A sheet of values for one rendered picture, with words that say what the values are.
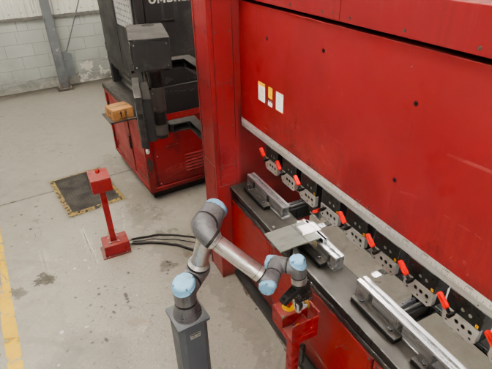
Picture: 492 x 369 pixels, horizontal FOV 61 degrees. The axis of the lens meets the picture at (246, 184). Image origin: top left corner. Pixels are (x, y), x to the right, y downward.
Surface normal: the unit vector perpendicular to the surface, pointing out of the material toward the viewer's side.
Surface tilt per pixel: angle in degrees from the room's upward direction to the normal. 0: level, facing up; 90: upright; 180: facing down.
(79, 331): 0
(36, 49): 90
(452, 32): 90
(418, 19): 90
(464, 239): 90
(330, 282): 0
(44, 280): 0
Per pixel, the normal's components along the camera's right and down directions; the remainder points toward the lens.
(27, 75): 0.52, 0.44
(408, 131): -0.89, 0.25
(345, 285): -0.02, -0.86
